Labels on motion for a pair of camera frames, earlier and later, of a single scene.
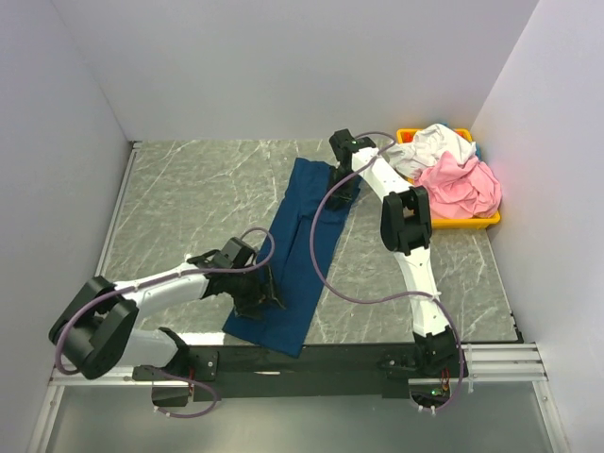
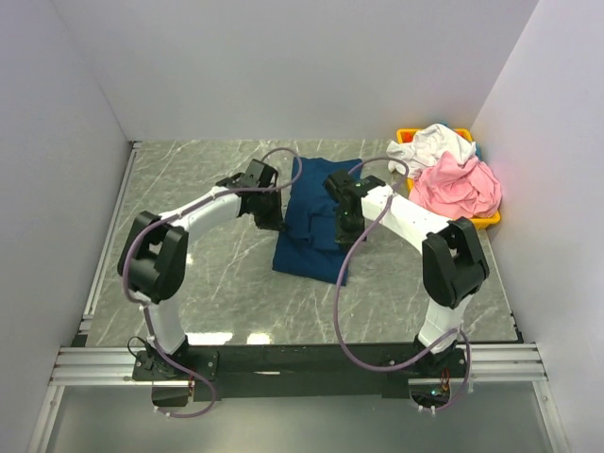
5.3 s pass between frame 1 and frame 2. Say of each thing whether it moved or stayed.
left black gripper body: moved
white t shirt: stayed
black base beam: stayed
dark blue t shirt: moved
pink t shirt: stayed
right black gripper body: moved
